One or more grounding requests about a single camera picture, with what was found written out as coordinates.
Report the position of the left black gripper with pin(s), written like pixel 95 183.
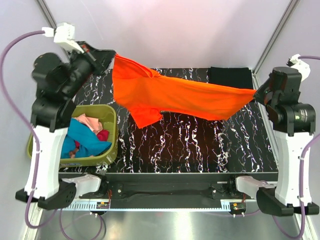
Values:
pixel 100 59

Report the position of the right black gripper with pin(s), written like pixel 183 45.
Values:
pixel 259 95

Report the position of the orange t shirt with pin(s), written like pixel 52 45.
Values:
pixel 145 93

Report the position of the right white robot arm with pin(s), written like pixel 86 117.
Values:
pixel 294 125

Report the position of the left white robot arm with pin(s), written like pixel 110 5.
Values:
pixel 51 114

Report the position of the folded black t shirt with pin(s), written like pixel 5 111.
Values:
pixel 240 78

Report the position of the olive green plastic basket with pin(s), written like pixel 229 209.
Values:
pixel 110 130

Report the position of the pink t shirt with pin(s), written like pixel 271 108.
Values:
pixel 92 123

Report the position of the dark red t shirt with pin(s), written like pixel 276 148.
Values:
pixel 103 135

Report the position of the teal t shirt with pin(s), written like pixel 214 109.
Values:
pixel 89 143

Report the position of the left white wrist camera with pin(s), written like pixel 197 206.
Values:
pixel 64 36

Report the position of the left aluminium corner post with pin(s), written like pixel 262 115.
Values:
pixel 48 16

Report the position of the aluminium corner post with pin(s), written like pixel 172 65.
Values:
pixel 48 16
pixel 289 10

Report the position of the right aluminium corner post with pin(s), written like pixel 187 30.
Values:
pixel 289 10

